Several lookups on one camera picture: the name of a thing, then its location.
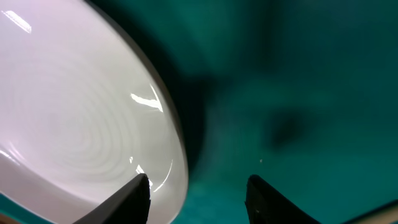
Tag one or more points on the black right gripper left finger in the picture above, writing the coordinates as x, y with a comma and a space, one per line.
129, 205

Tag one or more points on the large white plate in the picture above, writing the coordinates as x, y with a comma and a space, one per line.
83, 111

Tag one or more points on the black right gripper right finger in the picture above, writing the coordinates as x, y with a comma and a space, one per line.
265, 205

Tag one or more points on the teal serving tray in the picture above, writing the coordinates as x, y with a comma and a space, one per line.
300, 93

